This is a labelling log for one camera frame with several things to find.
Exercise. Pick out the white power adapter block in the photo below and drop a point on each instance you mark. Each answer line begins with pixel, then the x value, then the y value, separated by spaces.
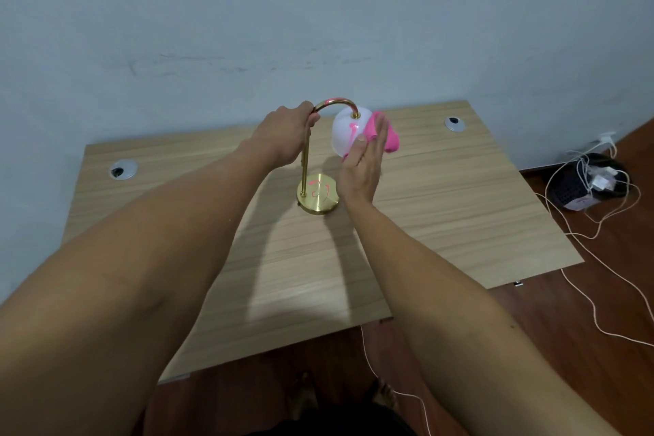
pixel 580 203

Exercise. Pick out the person's left foot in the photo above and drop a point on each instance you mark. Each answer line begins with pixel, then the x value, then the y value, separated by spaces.
pixel 302 395

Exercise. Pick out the person's left hand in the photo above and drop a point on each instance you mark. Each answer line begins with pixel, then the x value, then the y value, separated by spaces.
pixel 278 137

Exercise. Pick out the person's right thumb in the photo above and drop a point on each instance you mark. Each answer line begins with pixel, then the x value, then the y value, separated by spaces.
pixel 356 148

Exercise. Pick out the person's foot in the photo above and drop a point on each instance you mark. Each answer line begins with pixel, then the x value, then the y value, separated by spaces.
pixel 302 395
pixel 384 394

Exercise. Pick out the person's left forearm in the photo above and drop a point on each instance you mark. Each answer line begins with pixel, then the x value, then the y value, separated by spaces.
pixel 133 267

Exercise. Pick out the person's right hand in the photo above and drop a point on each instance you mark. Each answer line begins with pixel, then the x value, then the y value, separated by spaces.
pixel 363 172

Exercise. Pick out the white wall plug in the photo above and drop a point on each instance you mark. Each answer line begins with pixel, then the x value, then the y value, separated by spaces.
pixel 606 138

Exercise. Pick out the person's right forearm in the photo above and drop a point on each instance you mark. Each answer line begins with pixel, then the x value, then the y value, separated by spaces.
pixel 449 318

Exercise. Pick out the person's right foot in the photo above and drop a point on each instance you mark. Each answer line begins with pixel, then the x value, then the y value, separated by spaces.
pixel 384 394

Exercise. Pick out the black plastic basket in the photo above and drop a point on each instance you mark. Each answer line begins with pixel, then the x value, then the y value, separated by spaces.
pixel 564 190

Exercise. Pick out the person's black shorts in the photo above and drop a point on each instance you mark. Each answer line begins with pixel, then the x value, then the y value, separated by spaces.
pixel 332 423

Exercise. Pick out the white charger adapter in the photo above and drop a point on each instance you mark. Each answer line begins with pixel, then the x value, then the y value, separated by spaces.
pixel 603 180

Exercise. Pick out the gold lamp with white shade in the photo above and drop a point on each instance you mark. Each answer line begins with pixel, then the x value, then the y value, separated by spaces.
pixel 318 194

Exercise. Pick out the person's left fingers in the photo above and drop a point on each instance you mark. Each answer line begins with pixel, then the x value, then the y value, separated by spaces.
pixel 309 115

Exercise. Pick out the pink cleaning cloth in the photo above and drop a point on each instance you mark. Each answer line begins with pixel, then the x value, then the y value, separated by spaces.
pixel 391 140

